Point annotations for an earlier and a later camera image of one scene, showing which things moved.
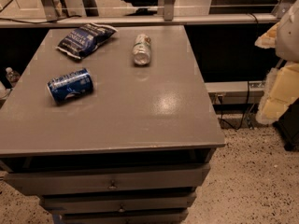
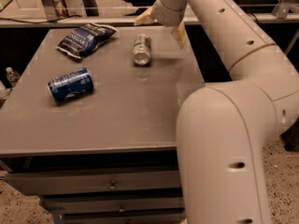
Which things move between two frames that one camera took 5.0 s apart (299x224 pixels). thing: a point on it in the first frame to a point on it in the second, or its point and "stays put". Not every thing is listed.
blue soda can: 71,86 stays put
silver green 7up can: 142,49 stays put
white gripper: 289,37 to 163,16
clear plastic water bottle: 12,76 stays put
